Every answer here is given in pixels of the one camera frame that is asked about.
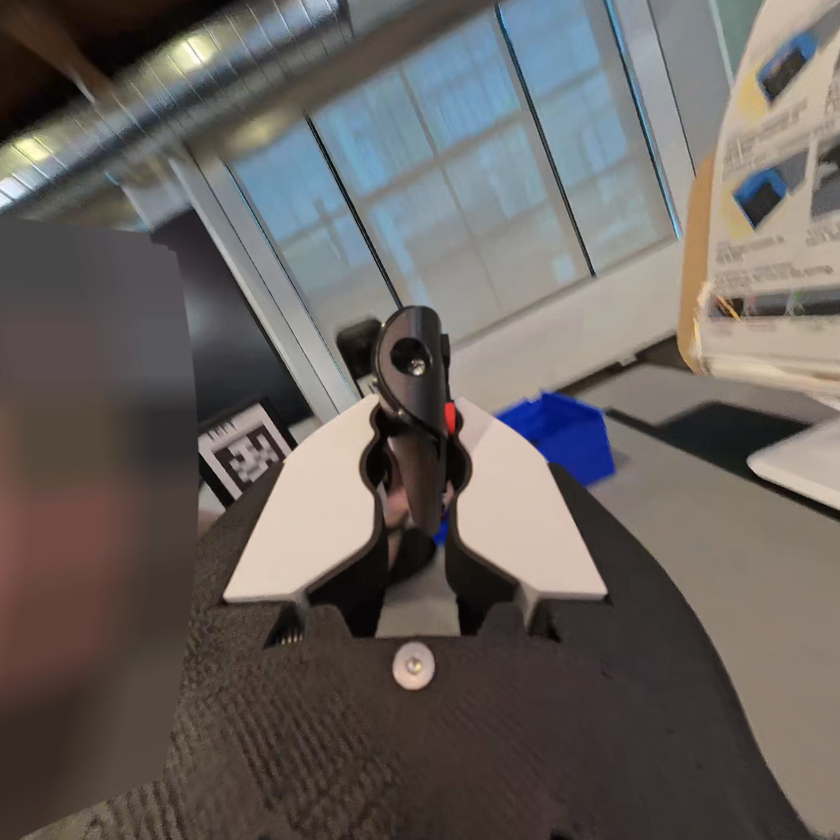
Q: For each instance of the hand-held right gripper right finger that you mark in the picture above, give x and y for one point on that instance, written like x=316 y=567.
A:
x=525 y=525

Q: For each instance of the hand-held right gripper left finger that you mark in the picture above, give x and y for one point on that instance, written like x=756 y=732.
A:
x=302 y=525

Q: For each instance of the black remote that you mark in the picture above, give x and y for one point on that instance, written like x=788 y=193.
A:
x=418 y=394

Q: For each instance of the blue plastic bin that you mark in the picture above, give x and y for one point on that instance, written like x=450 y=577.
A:
x=558 y=433

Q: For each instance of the black framed marker sign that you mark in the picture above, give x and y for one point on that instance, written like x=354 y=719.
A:
x=243 y=453

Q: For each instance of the large glass window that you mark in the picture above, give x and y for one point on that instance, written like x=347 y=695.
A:
x=460 y=184

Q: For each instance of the instruction sheet on stand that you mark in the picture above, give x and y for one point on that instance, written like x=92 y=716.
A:
x=775 y=197

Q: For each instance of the silver air duct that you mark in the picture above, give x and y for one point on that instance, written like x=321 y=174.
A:
x=171 y=92

